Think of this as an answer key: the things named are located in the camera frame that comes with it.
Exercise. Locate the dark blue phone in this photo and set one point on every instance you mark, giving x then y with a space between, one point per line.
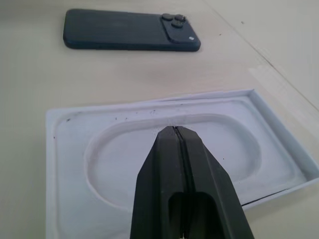
124 30

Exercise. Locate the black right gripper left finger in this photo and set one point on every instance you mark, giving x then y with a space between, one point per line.
159 174

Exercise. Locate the white phone box base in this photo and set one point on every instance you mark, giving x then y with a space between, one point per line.
107 159

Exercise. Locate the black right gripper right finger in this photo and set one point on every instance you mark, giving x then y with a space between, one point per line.
211 179

